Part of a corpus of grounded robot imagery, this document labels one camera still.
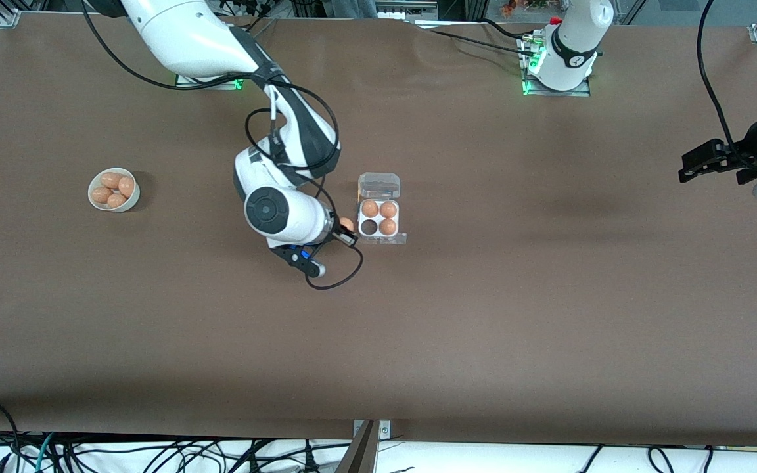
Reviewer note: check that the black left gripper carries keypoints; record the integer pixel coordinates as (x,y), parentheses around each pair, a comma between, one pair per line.
(738,159)

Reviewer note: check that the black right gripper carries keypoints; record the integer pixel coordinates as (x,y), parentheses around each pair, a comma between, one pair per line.
(340,234)

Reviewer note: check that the brown egg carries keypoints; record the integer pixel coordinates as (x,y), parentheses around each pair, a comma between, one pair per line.
(115,200)
(101,194)
(126,187)
(388,209)
(370,209)
(388,227)
(347,224)
(110,180)

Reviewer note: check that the clear plastic egg box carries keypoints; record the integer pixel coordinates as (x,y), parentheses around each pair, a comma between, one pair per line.
(378,186)

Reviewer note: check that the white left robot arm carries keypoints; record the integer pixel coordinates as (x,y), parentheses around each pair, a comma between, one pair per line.
(572,46)

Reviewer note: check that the white round bowl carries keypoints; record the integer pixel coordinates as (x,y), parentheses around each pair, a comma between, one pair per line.
(133,202)

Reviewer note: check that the grey blue fabric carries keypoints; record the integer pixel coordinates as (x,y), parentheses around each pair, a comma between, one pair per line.
(352,8)

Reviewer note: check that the white device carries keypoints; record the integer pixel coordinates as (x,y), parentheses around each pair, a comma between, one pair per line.
(411,10)

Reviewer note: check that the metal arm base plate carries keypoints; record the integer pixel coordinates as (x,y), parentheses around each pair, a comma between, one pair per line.
(581,90)
(181,84)

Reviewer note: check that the small metal bracket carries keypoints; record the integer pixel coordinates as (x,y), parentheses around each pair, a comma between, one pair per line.
(385,430)

